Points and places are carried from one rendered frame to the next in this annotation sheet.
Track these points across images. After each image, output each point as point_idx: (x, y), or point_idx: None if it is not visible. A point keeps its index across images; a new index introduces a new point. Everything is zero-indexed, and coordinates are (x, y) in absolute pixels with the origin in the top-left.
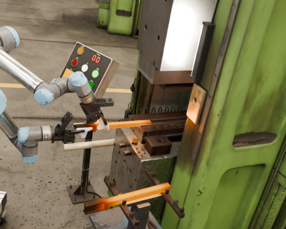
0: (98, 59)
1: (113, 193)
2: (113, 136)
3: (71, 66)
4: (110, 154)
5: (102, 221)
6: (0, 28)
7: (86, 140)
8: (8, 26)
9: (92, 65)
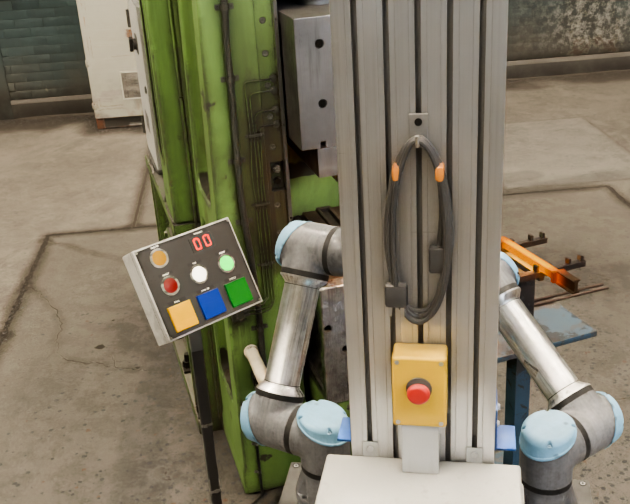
0: (206, 239)
1: (529, 275)
2: (4, 501)
3: (169, 297)
4: (85, 503)
5: (503, 347)
6: (316, 225)
7: (212, 423)
8: (293, 222)
9: (207, 256)
